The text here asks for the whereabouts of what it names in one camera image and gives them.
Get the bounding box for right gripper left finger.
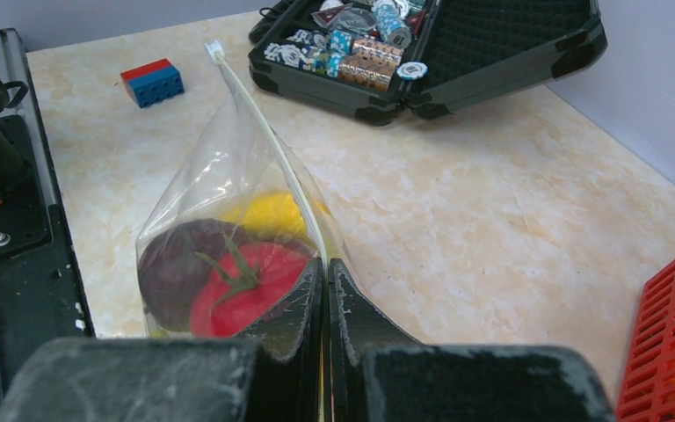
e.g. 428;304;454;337
0;258;323;421

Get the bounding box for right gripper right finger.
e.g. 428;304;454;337
326;258;614;421

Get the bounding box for dark red fruit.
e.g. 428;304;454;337
137;219;253;331

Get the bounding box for clear zip top bag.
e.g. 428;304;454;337
136;40;347;338

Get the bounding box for yellow banana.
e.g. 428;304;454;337
215;190;316;248

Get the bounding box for red plastic basket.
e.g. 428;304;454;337
616;259;675;422

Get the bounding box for white loose poker chip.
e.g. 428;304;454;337
396;62;429;81

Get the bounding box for blue red toy brick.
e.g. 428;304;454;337
120;59;185;109

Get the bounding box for black open case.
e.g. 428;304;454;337
249;1;607;126

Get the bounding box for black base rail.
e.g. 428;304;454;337
0;28;95;403

